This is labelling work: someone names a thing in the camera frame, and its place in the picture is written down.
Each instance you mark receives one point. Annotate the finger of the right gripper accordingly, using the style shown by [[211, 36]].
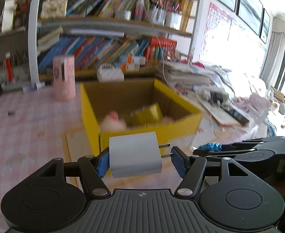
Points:
[[249, 158], [275, 143]]

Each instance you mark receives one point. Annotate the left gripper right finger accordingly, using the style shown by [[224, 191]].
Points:
[[191, 169]]

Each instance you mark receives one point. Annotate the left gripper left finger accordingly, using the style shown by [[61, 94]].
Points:
[[93, 169]]

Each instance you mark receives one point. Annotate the blue wrapper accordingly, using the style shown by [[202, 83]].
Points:
[[210, 147]]

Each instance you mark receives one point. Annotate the white charger plug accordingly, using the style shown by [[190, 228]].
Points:
[[135, 155]]

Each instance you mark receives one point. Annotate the cream orange-edged mat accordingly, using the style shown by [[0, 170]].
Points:
[[75, 144]]

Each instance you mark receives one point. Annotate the pink plush toy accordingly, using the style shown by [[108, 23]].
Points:
[[112, 123]]

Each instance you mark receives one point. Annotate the yellow cardboard box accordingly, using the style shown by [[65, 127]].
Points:
[[135, 106]]

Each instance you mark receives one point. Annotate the pink checkered tablecloth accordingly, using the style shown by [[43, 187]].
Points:
[[33, 136]]

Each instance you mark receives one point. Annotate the stack of newspapers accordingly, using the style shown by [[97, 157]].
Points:
[[176, 74]]

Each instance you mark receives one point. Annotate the white quilted pearl handbag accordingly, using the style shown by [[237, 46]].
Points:
[[109, 73]]

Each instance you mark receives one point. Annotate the pink cartoon humidifier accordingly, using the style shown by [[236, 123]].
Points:
[[64, 77]]

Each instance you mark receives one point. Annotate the small spray bottle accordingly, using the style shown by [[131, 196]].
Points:
[[33, 87]]

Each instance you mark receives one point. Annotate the red tassel ornament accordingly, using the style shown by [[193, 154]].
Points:
[[9, 68]]

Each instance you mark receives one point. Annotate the white bookshelf unit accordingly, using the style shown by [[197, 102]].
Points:
[[134, 35]]

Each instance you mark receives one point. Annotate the beige quilted handbag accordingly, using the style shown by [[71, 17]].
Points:
[[54, 9]]

